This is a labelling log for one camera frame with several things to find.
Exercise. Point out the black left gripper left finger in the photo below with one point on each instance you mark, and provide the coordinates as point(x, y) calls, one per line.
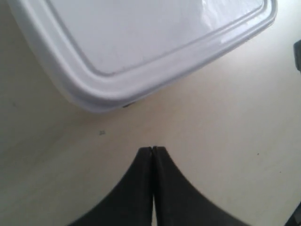
point(130, 203)

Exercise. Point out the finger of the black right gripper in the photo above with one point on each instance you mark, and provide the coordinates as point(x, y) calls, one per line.
point(297, 54)

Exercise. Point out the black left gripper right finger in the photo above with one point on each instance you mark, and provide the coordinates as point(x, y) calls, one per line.
point(178, 202)

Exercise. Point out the white lidded plastic container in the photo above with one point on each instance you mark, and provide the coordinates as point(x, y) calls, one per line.
point(106, 54)

